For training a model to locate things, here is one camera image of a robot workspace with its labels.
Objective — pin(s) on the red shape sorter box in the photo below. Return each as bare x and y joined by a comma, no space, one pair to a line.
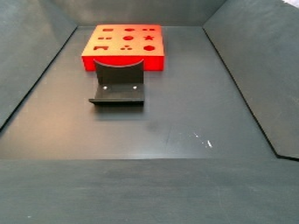
123,44

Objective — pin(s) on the black curved holder stand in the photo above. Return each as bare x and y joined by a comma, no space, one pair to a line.
119,78

